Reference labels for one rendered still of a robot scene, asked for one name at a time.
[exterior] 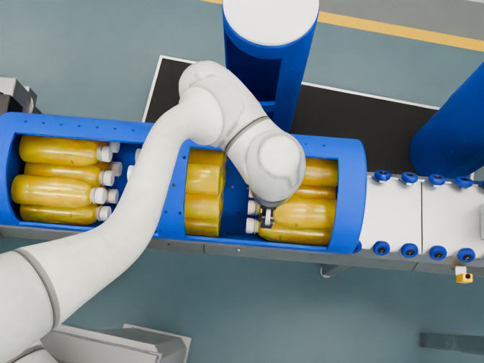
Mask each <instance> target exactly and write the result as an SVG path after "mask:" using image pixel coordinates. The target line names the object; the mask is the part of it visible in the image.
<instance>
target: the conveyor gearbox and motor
mask: <svg viewBox="0 0 484 363"><path fill-rule="evenodd" d="M0 92H3V93H4V94H10V95H12V96H13V97H14V98H15V99H16V100H17V101H18V102H19V103H20V104H21V105H22V106H23V110H22V112H23V113H33V114H42V112H41V111H40V110H39V109H38V108H37V107H36V106H35V105H36V101H37V95H36V93H35V92H34V91H33V90H32V89H31V88H30V87H28V86H23V85H22V84H21V83H20V82H19V81H18V80H17V79H16V78H15V77H2V76H0Z"/></svg>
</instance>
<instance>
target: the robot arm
mask: <svg viewBox="0 0 484 363"><path fill-rule="evenodd" d="M179 96H180V100H179V104H178V105H176V106H175V107H173V108H171V109H170V110H169V111H167V112H165V113H164V114H163V115H162V116H161V117H160V118H159V119H158V120H157V121H156V122H155V124H154V125H153V127H152V128H151V130H150V132H149V134H148V136H147V138H146V139H145V142H144V144H143V147H142V149H141V151H140V154H139V156H138V159H137V161H136V163H135V166H134V168H133V171H132V173H131V175H130V178H129V179H128V182H127V184H126V187H125V190H124V192H123V193H122V196H121V198H120V201H119V203H118V204H117V206H116V208H115V210H114V212H113V213H112V214H111V215H110V217H109V218H108V219H107V220H106V221H105V222H104V223H102V224H101V225H100V226H98V227H96V228H94V229H92V230H89V231H87V232H84V233H80V234H77V235H74V236H69V237H65V238H60V239H57V240H54V241H48V242H45V243H39V244H35V245H31V246H25V247H21V248H16V249H14V250H11V251H7V252H5V253H2V254H0V363H68V362H63V361H61V360H59V359H57V358H55V357H54V356H53V355H50V354H49V353H48V351H47V350H46V349H45V347H44V346H43V345H42V342H41V341H40V339H41V338H42V337H43V336H45V335H46V334H47V333H49V332H51V331H52V330H53V329H55V328H57V327H58V326H59V325H60V324H61V323H62V322H64V321H65V320H66V319H67V318H68V317H69V316H70V315H72V314H73V313H74V312H75V311H76V310H78V309H79V308H80V307H81V306H82V305H83V304H84V303H86V302H87V301H88V300H90V299H91V298H92V297H93V296H95V294H97V293H98V292H99V291H100V290H102V289H103V288H104V287H106V286H107V285H108V284H109V283H110V282H112V281H113V280H115V279H116V278H117V277H119V276H120V275H121V274H122V273H123V272H124V271H125V270H126V269H127V268H129V267H130V266H131V265H132V264H133V263H134V261H135V260H136V259H137V258H138V257H139V256H140V255H141V254H142V252H143V251H144V250H145V248H146V246H147V245H148V243H149V242H150V240H151V238H152V236H153V234H154V232H155V230H156V227H157V225H158V222H159V219H160V216H161V212H162V209H163V205H164V202H165V199H166V195H167V192H168V189H169V185H170V181H171V177H172V174H173V171H174V167H175V163H176V159H177V156H178V153H179V149H180V147H181V145H182V143H183V142H184V141H185V140H187V139H190V140H192V141H193V142H195V143H197V144H199V145H211V146H213V147H218V146H219V147H220V148H221V149H222V150H223V151H224V152H225V153H226V155H227V156H228V157H229V159H230V160H231V161H232V162H233V164H234V165H235V167H236V168H237V169H238V171H239V173H240V174H241V176H242V177H243V180H244V181H245V183H247V184H248V185H249V189H250V193H251V195H252V197H253V198H254V199H255V200H256V201H257V202H258V203H259V204H260V205H261V206H260V208H261V209H262V212H261V213H260V215H258V220H259V222H261V224H260V228H268V229H271V228H272V226H273V224H274V217H273V212H274V210H276V208H277V207H279V206H280V205H283V204H284V203H286V202H287V201H288V200H289V199H290V198H291V196H292V195H293V194H294V193H295V192H296V191H297V189H298V188H299V186H300V185H301V183H302V181H303V178H304V175H305V169H306V158H305V152H304V150H303V147H302V146H301V145H300V143H299V142H298V141H297V139H295V138H294V137H293V136H292V135H290V134H289V133H286V132H285V131H283V130H281V129H280V128H279V127H277V126H276V125H275V124H274V123H273V122H272V121H271V120H270V118H269V117H268V116H267V114H266V113H265V111H264V110H263V109H262V107H261V105H260V104H259V102H258V101H257V99H256V98H255V96H254V95H253V94H252V93H251V92H250V91H249V90H248V89H247V88H246V86H245V85H244V84H243V83H242V82H241V81H240V80H239V79H238V78H237V77H236V76H235V75H234V74H233V73H231V72H230V71H229V70H228V69H227V68H225V67H223V66H222V65H220V64H218V63H215V62H213V61H210V60H206V61H199V62H196V63H193V64H192V65H190V66H189V67H188V68H187V69H186V70H185V71H184V72H183V74H182V75H181V78H180V79H179Z"/></svg>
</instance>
